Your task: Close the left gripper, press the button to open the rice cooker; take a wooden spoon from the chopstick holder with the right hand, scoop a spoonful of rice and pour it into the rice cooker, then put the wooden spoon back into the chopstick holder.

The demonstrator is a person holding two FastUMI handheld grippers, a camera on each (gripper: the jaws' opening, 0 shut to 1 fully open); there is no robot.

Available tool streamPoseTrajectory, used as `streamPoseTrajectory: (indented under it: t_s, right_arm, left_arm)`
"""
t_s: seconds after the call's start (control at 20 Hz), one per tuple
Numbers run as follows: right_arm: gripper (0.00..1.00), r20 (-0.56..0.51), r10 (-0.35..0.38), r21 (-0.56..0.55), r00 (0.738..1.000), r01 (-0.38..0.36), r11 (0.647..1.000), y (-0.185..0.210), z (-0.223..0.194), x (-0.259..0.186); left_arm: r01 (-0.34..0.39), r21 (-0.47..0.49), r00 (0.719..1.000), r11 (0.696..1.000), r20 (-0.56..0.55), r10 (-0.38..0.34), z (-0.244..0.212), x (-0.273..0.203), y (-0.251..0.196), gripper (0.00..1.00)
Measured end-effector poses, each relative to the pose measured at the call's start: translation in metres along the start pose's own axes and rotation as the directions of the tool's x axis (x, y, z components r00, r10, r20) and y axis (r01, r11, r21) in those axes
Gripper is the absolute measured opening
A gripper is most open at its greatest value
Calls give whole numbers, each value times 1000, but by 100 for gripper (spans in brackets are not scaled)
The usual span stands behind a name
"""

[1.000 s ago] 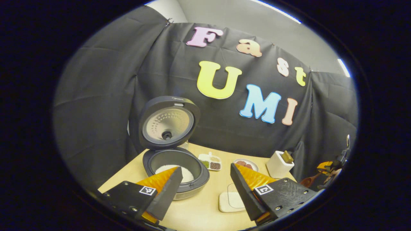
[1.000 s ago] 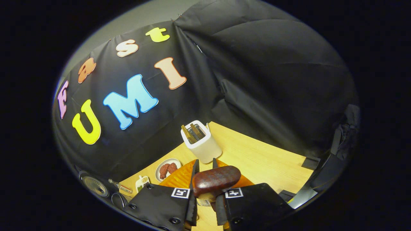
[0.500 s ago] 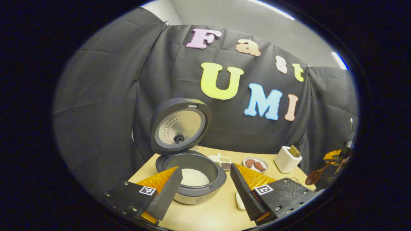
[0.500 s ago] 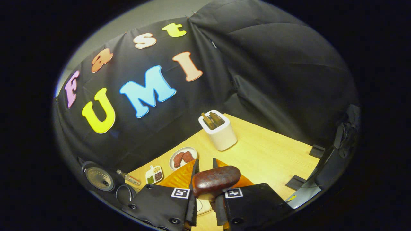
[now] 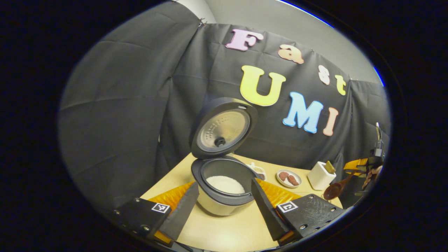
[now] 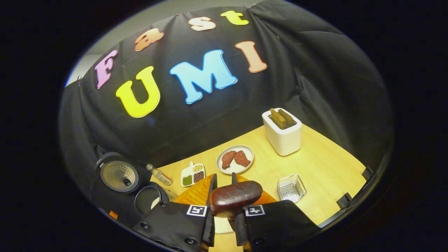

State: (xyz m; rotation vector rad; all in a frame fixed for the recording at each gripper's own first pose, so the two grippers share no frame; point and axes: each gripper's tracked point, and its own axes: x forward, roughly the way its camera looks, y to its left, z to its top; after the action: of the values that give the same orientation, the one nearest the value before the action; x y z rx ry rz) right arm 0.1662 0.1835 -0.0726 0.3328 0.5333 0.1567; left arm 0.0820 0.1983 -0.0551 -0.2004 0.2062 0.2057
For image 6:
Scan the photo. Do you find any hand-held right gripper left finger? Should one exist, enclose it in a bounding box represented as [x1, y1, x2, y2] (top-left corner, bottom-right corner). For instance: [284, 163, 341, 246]
[132, 173, 218, 252]

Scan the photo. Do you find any white round plate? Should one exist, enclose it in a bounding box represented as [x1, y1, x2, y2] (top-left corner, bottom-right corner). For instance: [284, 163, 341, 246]
[216, 145, 254, 175]

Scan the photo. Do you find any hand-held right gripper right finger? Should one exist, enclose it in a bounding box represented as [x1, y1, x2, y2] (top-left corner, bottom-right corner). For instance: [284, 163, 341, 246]
[231, 172, 321, 251]

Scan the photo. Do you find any metal mesh chopstick holder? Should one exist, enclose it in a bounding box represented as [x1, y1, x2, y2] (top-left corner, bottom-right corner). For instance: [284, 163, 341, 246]
[277, 174, 307, 203]

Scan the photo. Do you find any dark grey rice cooker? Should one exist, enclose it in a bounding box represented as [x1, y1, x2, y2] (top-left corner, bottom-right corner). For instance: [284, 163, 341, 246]
[92, 152, 177, 230]

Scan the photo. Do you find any white toaster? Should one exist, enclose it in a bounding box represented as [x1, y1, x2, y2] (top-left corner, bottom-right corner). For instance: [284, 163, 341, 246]
[262, 110, 302, 156]

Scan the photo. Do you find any black backdrop cloth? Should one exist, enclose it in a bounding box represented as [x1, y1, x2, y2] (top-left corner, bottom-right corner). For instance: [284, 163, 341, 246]
[59, 0, 394, 196]

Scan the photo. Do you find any small clear glass bottle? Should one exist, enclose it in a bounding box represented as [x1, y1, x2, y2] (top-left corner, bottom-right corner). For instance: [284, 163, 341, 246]
[146, 163, 174, 186]

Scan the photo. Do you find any white divided bean dish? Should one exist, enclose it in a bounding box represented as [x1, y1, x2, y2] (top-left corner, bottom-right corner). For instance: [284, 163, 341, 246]
[181, 161, 206, 187]

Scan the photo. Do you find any red meat piece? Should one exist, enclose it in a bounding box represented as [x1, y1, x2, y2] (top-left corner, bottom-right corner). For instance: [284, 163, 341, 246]
[222, 150, 237, 170]
[234, 150, 252, 167]

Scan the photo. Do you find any brown toast slice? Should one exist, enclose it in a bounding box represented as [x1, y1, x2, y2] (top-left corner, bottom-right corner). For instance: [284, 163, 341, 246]
[270, 108, 287, 129]
[279, 109, 297, 127]

